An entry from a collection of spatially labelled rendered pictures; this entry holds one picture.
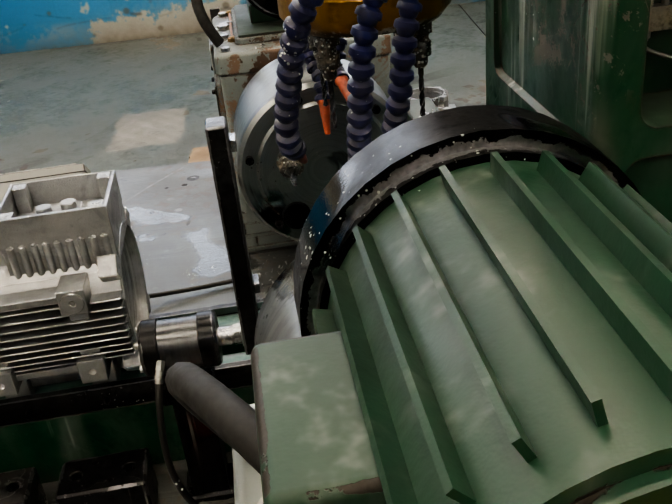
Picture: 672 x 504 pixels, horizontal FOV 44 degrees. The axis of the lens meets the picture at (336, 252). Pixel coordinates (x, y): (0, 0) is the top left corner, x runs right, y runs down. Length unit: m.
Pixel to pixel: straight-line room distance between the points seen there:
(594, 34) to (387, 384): 0.55
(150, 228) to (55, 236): 0.72
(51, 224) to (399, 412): 0.68
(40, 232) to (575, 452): 0.77
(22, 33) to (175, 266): 5.43
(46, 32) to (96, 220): 5.88
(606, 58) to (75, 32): 6.08
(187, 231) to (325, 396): 1.31
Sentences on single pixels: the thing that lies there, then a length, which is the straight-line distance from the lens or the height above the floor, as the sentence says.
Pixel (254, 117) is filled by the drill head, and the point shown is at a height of 1.13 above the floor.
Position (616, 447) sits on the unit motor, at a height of 1.35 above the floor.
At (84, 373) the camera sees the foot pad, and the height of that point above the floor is 0.97.
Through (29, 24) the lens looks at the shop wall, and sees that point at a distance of 6.79.
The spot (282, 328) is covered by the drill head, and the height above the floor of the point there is 1.12.
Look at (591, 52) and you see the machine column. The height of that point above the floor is 1.27.
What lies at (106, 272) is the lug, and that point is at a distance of 0.92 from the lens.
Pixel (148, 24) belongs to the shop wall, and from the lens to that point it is 6.60.
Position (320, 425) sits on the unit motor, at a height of 1.31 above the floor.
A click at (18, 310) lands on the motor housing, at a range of 0.95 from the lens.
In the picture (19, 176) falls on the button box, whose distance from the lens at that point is 1.23.
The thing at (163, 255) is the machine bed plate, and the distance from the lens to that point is 1.53.
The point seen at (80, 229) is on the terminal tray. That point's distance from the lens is 0.93.
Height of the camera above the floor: 1.51
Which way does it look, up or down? 29 degrees down
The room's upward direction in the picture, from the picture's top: 6 degrees counter-clockwise
